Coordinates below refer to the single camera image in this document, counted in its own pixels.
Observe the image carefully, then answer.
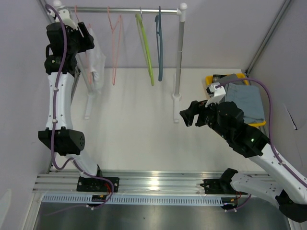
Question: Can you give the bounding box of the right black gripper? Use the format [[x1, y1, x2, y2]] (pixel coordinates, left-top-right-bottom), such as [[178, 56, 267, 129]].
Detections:
[[180, 96, 231, 140]]

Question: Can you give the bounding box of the white skirt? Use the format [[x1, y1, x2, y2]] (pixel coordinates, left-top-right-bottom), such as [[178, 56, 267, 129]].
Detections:
[[86, 25, 106, 94]]

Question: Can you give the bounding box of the pink wire hanger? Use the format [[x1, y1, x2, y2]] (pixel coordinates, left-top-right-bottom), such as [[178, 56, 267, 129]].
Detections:
[[74, 6, 94, 84], [107, 7, 122, 86]]

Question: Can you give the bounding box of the light blue denim garment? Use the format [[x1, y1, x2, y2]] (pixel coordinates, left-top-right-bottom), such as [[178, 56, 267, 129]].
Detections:
[[225, 83, 265, 124]]

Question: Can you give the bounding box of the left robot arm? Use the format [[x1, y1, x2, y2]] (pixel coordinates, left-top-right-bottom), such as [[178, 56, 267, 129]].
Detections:
[[38, 22, 104, 192]]

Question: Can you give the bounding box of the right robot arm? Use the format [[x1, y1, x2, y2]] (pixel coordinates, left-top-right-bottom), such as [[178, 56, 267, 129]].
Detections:
[[179, 101, 307, 223]]

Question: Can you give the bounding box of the lime green hanger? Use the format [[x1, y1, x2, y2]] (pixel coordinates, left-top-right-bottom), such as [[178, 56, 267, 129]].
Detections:
[[135, 13, 154, 86]]

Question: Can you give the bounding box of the blue-grey plastic hanger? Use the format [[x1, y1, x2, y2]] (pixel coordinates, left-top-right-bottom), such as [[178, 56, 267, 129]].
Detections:
[[155, 6, 164, 81]]

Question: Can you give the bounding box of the yellow plastic bin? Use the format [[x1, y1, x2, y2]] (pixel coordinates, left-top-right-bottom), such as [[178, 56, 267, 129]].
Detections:
[[204, 75, 266, 127]]

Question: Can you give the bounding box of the grey folded garment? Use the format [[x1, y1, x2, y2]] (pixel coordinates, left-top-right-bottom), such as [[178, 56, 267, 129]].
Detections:
[[212, 73, 249, 85]]

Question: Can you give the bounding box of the white clothes rack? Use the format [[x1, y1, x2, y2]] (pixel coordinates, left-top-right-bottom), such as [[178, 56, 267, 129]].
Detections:
[[76, 3, 188, 123]]

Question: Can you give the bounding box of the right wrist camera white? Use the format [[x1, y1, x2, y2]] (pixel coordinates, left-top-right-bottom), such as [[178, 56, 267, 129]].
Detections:
[[205, 82, 226, 107]]

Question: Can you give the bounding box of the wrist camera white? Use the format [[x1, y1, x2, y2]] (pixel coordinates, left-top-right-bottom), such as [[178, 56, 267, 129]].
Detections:
[[205, 82, 226, 107], [48, 5, 78, 30]]

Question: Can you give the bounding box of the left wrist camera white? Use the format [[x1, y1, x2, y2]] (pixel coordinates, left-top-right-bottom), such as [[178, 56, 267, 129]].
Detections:
[[48, 5, 78, 30]]

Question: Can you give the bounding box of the right black mount plate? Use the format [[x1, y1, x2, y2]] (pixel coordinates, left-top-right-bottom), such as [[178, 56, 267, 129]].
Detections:
[[200, 179, 232, 195]]

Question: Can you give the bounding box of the black mount plate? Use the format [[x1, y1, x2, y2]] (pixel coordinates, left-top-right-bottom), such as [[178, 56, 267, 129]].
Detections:
[[76, 177, 120, 193], [200, 179, 232, 195]]

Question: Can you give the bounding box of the left black mount plate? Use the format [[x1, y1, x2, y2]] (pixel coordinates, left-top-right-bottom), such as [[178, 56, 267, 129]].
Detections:
[[76, 177, 120, 193]]

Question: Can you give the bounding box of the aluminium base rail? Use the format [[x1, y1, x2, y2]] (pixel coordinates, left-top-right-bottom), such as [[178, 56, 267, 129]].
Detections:
[[32, 169, 222, 196]]

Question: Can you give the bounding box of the perforated cable tray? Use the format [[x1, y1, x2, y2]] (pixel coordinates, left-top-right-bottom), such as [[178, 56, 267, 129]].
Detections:
[[42, 194, 223, 207]]

